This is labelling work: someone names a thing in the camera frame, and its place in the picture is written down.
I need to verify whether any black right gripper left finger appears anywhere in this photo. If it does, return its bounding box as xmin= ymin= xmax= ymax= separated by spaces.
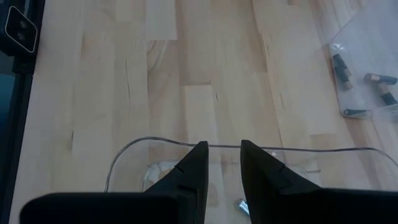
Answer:
xmin=20 ymin=141 xmax=210 ymax=224

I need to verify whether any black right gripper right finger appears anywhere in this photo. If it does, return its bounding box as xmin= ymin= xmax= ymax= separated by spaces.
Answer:
xmin=240 ymin=139 xmax=398 ymax=224

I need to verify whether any clear long plastic bin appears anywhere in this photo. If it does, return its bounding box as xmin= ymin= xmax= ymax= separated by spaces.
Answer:
xmin=104 ymin=136 xmax=398 ymax=224

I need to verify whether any silver Energizer AA battery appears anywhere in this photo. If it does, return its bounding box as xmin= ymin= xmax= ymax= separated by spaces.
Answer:
xmin=343 ymin=108 xmax=371 ymax=118

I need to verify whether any copper black Duracell battery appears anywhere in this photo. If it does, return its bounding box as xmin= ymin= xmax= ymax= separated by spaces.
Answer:
xmin=377 ymin=84 xmax=398 ymax=106
xmin=337 ymin=73 xmax=354 ymax=91
xmin=331 ymin=53 xmax=353 ymax=77
xmin=363 ymin=73 xmax=398 ymax=86

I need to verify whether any clear square plastic bin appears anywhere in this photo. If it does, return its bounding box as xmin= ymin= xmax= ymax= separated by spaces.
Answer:
xmin=325 ymin=0 xmax=398 ymax=121

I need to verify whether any black box with white outline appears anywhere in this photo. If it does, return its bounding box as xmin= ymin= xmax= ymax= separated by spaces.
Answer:
xmin=3 ymin=5 xmax=39 ymax=54

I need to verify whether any black aluminium table frame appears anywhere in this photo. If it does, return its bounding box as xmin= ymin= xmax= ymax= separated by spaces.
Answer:
xmin=0 ymin=0 xmax=46 ymax=224

